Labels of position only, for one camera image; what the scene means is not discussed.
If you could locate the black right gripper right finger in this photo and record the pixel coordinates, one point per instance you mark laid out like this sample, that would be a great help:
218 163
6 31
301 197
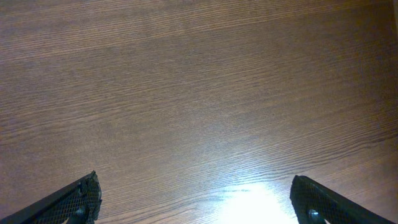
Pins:
315 203

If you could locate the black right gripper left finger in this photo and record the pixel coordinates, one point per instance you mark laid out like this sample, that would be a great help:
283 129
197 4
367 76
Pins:
78 202

